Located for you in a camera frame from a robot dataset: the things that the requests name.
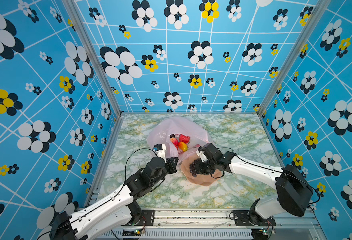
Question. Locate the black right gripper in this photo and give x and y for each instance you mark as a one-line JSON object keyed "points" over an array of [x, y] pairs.
{"points": [[208, 172]]}

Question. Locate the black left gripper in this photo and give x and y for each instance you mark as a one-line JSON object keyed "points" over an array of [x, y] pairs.
{"points": [[173, 166]]}

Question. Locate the dark purple grape bunch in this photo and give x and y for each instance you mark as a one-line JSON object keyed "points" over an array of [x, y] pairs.
{"points": [[198, 167]]}

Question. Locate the yellow red mango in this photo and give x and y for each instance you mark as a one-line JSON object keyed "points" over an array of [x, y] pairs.
{"points": [[182, 146]]}

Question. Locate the pink red apple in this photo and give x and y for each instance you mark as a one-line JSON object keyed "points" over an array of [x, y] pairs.
{"points": [[174, 141]]}

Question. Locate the red bell pepper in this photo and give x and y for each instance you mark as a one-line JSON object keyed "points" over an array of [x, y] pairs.
{"points": [[184, 139]]}

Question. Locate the pink translucent plastic bag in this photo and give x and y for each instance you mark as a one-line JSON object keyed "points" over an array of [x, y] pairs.
{"points": [[179, 125]]}

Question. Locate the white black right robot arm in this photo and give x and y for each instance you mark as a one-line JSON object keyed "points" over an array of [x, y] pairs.
{"points": [[293, 192]]}

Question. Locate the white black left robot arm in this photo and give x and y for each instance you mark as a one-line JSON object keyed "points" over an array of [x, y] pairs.
{"points": [[117, 209]]}

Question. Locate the beige wavy fruit bowl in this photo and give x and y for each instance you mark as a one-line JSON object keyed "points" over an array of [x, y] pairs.
{"points": [[203, 180]]}

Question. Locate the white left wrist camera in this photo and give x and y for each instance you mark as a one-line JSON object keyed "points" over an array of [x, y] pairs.
{"points": [[160, 151]]}

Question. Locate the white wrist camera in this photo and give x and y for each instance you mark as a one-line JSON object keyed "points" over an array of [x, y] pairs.
{"points": [[201, 154], [160, 151]]}

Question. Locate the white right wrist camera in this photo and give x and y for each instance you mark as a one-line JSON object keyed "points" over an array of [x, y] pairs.
{"points": [[201, 154]]}

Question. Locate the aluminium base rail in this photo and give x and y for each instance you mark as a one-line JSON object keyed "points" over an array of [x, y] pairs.
{"points": [[202, 224]]}

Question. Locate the right aluminium corner post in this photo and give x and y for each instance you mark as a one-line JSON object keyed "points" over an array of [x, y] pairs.
{"points": [[308, 29]]}

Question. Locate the aluminium corner post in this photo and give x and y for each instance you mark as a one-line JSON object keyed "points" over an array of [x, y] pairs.
{"points": [[86, 41], [308, 29]]}

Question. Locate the left aluminium corner post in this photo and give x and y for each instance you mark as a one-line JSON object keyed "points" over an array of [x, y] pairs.
{"points": [[86, 41]]}

